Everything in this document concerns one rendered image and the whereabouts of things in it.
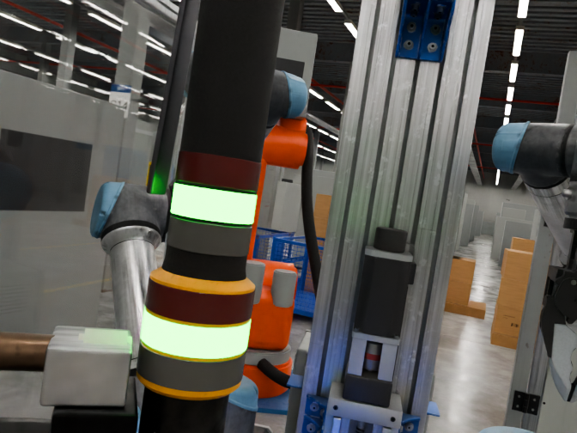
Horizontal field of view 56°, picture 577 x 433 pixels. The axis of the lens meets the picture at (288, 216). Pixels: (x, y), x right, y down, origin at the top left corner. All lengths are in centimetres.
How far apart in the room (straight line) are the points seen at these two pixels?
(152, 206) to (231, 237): 93
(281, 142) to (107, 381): 402
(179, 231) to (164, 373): 5
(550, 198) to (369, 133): 36
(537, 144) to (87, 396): 72
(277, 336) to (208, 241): 400
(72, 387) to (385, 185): 91
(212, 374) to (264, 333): 397
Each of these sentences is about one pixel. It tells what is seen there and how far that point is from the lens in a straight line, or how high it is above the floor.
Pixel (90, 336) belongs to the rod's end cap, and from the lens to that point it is 23.
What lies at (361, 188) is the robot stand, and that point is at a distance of 108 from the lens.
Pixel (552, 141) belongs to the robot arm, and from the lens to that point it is 84.
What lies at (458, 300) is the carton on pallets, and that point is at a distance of 951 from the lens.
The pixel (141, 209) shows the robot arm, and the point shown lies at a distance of 112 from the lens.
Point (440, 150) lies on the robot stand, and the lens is 109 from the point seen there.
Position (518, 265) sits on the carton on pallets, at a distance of 773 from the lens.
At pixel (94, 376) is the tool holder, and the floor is 154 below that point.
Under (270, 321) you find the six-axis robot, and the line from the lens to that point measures 417.
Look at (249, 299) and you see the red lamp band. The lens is 22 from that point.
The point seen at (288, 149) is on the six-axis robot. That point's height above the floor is 191.
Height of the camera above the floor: 162
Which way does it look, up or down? 3 degrees down
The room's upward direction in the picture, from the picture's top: 9 degrees clockwise
